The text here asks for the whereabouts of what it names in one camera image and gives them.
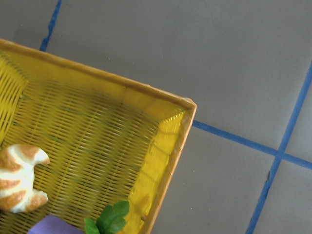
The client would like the yellow woven basket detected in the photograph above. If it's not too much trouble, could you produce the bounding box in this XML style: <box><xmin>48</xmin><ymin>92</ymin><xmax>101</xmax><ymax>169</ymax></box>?
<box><xmin>0</xmin><ymin>39</ymin><xmax>197</xmax><ymax>234</ymax></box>

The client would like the orange toy carrot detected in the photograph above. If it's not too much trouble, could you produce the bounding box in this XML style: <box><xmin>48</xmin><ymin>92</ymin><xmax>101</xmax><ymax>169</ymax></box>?
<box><xmin>84</xmin><ymin>201</ymin><xmax>130</xmax><ymax>234</ymax></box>

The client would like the toy croissant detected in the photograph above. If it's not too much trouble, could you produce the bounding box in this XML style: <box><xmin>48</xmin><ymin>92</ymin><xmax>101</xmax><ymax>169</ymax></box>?
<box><xmin>0</xmin><ymin>144</ymin><xmax>50</xmax><ymax>213</ymax></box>

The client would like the purple foam cube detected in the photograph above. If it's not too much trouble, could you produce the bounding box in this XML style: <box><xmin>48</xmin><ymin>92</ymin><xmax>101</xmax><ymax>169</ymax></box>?
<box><xmin>27</xmin><ymin>215</ymin><xmax>83</xmax><ymax>234</ymax></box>

